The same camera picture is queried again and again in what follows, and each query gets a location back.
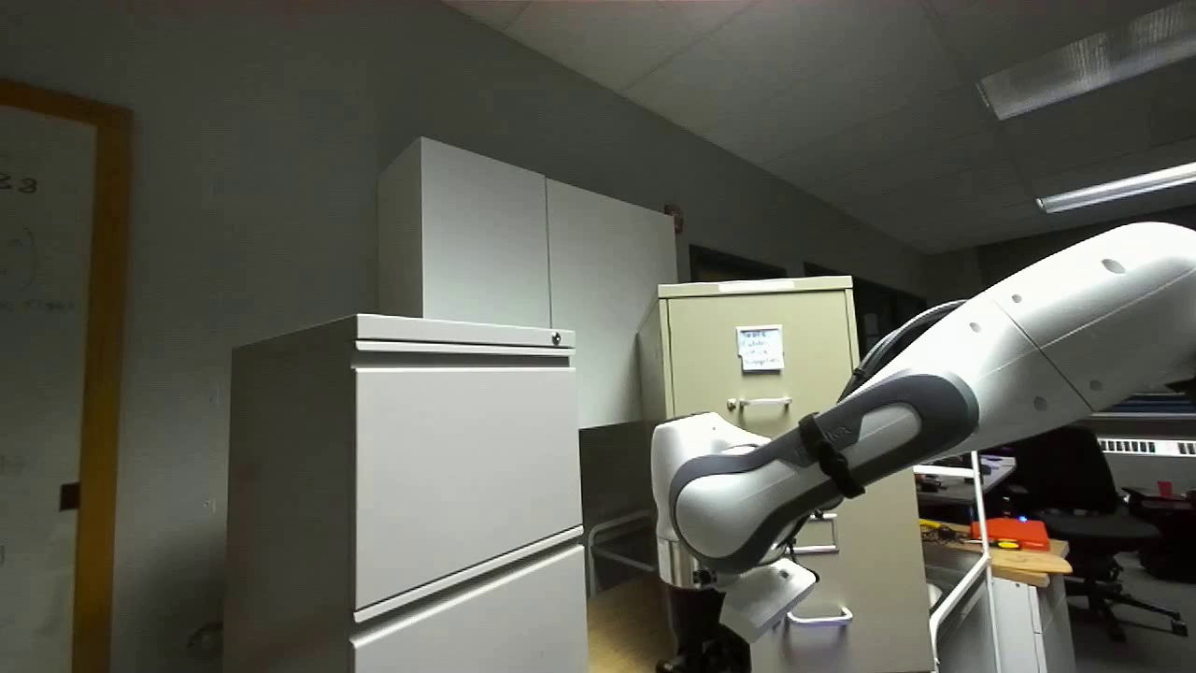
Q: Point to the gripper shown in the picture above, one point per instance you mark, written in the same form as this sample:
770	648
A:
699	631

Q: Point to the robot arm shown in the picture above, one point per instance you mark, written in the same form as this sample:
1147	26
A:
1028	355

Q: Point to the beige open drawer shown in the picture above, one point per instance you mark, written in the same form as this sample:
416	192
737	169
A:
883	579

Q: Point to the white cabinet drawer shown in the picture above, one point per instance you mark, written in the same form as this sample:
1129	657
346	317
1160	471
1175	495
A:
458	467
486	626

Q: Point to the beige drawer with paper note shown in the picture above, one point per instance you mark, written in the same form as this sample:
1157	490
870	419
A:
813	393

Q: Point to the beige metal filing cabinet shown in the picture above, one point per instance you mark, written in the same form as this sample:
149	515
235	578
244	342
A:
710	346

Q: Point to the white paper note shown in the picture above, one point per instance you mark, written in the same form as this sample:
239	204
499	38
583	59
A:
761	348

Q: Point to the white lateral filing cabinet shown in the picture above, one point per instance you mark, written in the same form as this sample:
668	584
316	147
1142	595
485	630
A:
448	467

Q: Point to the orange flat box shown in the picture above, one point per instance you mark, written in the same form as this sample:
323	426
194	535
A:
1014	533

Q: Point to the wooden board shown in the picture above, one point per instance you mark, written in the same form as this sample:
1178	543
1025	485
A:
1028	564

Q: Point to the dark window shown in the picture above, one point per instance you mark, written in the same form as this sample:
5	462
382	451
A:
738	264

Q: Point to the black office chair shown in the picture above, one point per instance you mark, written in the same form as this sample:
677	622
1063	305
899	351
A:
1074	495

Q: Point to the tall white storage cabinet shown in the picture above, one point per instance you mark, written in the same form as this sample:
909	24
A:
486	243

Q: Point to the ceiling tube light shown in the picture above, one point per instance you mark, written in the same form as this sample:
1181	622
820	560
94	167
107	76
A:
1117	188

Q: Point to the ceiling light panel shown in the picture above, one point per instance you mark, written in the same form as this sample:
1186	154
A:
1084	65

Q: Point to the white metal frame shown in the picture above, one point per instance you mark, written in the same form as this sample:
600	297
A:
981	523

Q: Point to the whiteboard with wooden frame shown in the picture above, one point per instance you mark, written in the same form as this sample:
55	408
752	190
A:
47	374

